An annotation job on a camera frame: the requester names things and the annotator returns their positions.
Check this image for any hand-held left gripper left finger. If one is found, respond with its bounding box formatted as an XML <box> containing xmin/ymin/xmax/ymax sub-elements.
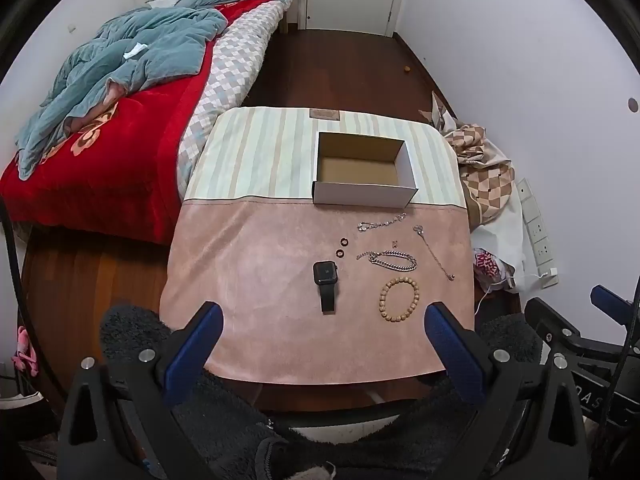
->
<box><xmin>60</xmin><ymin>301</ymin><xmax>224</xmax><ymax>480</ymax></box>

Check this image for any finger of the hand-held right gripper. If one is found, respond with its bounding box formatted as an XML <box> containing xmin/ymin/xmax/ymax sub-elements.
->
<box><xmin>524</xmin><ymin>298</ymin><xmax>581</xmax><ymax>359</ymax></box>
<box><xmin>590</xmin><ymin>284</ymin><xmax>635</xmax><ymax>326</ymax></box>

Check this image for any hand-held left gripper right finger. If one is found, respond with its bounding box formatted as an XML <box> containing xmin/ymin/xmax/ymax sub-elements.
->
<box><xmin>424</xmin><ymin>301</ymin><xmax>591</xmax><ymax>480</ymax></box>

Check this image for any wooden bead bracelet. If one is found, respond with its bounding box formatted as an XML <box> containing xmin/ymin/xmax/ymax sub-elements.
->
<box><xmin>378</xmin><ymin>278</ymin><xmax>420</xmax><ymax>325</ymax></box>

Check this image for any thin silver chain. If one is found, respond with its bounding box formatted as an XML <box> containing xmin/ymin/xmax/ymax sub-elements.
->
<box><xmin>412</xmin><ymin>224</ymin><xmax>456</xmax><ymax>283</ymax></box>

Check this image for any thick silver chain bracelet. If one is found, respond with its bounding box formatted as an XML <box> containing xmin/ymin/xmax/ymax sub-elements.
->
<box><xmin>355</xmin><ymin>241</ymin><xmax>418</xmax><ymax>274</ymax></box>

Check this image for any silver clasp chain bracelet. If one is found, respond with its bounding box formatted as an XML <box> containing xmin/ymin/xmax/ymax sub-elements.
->
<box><xmin>356</xmin><ymin>213</ymin><xmax>407</xmax><ymax>234</ymax></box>

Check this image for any black smart watch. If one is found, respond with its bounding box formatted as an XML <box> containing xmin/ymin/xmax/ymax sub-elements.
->
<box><xmin>312</xmin><ymin>260</ymin><xmax>339</xmax><ymax>314</ymax></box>

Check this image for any cardboard box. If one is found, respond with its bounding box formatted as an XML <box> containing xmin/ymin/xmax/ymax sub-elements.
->
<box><xmin>312</xmin><ymin>131</ymin><xmax>419</xmax><ymax>209</ymax></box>

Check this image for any plastic bag with red print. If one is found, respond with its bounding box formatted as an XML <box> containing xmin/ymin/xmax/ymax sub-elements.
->
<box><xmin>472</xmin><ymin>247</ymin><xmax>517</xmax><ymax>292</ymax></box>

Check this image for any white power strip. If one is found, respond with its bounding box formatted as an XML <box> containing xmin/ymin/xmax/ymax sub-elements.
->
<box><xmin>516</xmin><ymin>177</ymin><xmax>560</xmax><ymax>289</ymax></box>

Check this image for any pink and striped table cloth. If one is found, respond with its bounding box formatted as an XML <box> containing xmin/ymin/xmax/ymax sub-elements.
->
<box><xmin>159</xmin><ymin>106</ymin><xmax>476</xmax><ymax>387</ymax></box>

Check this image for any white cloth bag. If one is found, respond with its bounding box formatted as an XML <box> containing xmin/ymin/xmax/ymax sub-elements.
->
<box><xmin>470</xmin><ymin>187</ymin><xmax>527</xmax><ymax>292</ymax></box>

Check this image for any dark fuzzy robe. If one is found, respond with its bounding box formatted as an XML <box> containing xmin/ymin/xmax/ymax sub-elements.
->
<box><xmin>99</xmin><ymin>302</ymin><xmax>547</xmax><ymax>480</ymax></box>

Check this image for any brown checkered cloth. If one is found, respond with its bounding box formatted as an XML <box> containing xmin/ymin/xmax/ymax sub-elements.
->
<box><xmin>440</xmin><ymin>122</ymin><xmax>517</xmax><ymax>227</ymax></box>

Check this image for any pink item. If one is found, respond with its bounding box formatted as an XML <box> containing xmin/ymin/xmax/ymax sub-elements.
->
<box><xmin>12</xmin><ymin>325</ymin><xmax>40</xmax><ymax>377</ymax></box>

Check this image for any bed with red blanket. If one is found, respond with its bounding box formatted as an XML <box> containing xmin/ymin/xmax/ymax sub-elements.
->
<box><xmin>0</xmin><ymin>2</ymin><xmax>281</xmax><ymax>247</ymax></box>

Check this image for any grey checkered bed sheet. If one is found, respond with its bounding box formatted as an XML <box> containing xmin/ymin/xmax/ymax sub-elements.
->
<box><xmin>177</xmin><ymin>0</ymin><xmax>292</xmax><ymax>197</ymax></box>

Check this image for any blue quilt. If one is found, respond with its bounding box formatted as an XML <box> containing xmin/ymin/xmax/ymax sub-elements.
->
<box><xmin>15</xmin><ymin>0</ymin><xmax>296</xmax><ymax>181</ymax></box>

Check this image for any wooden bed leg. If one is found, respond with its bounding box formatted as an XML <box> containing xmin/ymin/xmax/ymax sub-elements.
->
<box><xmin>280</xmin><ymin>0</ymin><xmax>304</xmax><ymax>34</ymax></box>

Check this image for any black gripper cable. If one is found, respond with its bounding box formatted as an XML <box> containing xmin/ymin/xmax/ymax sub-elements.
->
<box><xmin>606</xmin><ymin>280</ymin><xmax>640</xmax><ymax>427</ymax></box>
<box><xmin>0</xmin><ymin>194</ymin><xmax>57</xmax><ymax>411</ymax></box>

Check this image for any white cable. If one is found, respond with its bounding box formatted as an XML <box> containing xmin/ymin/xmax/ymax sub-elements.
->
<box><xmin>474</xmin><ymin>269</ymin><xmax>552</xmax><ymax>312</ymax></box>

